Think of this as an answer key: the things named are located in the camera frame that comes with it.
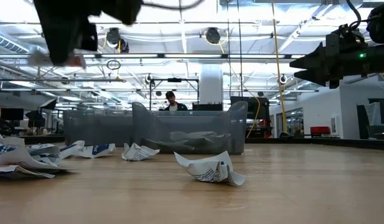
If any black gantry frame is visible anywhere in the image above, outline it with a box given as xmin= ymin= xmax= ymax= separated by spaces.
xmin=149 ymin=77 xmax=200 ymax=111

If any smoky translucent plastic bin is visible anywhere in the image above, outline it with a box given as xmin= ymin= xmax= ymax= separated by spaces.
xmin=62 ymin=109 xmax=134 ymax=147
xmin=131 ymin=101 xmax=249 ymax=156

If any yellow hanging cable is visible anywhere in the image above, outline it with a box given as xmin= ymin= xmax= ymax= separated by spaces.
xmin=270 ymin=0 xmax=289 ymax=134

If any black cabinet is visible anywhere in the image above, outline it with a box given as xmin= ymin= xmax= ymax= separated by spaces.
xmin=230 ymin=96 xmax=272 ymax=139

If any black monitor screen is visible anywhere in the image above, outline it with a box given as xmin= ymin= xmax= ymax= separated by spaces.
xmin=0 ymin=108 xmax=24 ymax=121

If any yellow curved cable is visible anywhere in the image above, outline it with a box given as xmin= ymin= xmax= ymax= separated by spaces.
xmin=204 ymin=29 xmax=261 ymax=139

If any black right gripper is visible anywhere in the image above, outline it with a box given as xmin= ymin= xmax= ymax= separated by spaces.
xmin=289 ymin=24 xmax=372 ymax=90

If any black studio softbox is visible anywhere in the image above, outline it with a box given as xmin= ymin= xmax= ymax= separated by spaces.
xmin=39 ymin=98 xmax=58 ymax=110
xmin=25 ymin=110 xmax=46 ymax=128

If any person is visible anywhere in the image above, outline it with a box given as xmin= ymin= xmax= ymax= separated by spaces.
xmin=159 ymin=90 xmax=189 ymax=112

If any red storage bin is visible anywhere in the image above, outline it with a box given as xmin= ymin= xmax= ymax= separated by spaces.
xmin=309 ymin=126 xmax=332 ymax=136

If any white square column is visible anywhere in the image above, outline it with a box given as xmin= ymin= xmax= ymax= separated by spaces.
xmin=199 ymin=63 xmax=223 ymax=105

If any black cable bundle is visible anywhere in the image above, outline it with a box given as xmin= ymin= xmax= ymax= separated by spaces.
xmin=237 ymin=0 xmax=244 ymax=98

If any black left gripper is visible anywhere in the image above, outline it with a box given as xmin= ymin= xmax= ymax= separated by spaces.
xmin=32 ymin=0 xmax=101 ymax=67

